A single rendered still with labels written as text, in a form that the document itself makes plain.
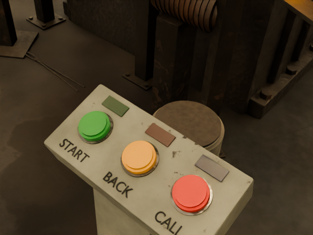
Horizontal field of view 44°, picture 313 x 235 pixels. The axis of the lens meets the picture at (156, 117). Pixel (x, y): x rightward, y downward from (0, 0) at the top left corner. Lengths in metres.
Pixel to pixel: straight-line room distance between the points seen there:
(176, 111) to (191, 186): 0.24
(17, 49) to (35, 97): 0.33
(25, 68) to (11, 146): 0.42
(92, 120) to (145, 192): 0.11
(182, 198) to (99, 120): 0.14
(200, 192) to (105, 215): 0.17
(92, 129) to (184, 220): 0.16
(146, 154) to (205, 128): 0.19
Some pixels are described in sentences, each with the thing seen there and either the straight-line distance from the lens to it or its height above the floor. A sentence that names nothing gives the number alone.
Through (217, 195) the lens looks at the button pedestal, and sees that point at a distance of 0.43.
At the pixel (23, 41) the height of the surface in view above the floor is 0.01.
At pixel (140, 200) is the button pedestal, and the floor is 0.59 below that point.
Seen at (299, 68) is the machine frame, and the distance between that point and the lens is 1.64.
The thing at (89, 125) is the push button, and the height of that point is 0.61.
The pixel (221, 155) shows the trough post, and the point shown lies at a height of 0.01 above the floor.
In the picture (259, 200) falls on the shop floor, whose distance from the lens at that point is 1.22.
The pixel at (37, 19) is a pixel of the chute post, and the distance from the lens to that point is 1.96.
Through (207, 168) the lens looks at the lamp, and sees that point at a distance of 0.44.
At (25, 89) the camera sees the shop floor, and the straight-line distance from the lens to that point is 1.54.
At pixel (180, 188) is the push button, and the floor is 0.61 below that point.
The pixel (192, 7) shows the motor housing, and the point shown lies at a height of 0.48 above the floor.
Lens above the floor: 0.95
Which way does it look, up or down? 43 degrees down
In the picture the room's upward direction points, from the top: 4 degrees clockwise
